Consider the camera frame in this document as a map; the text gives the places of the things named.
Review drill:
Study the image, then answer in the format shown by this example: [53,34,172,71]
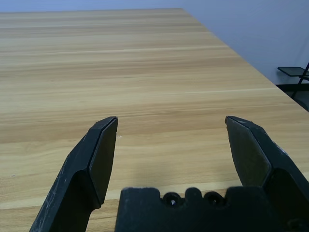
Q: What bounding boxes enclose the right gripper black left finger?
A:
[29,116,119,232]

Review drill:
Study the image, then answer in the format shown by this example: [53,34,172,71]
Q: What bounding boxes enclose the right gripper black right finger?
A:
[225,116,309,218]

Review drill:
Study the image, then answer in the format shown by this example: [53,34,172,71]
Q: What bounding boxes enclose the black folding stand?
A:
[277,61,309,100]

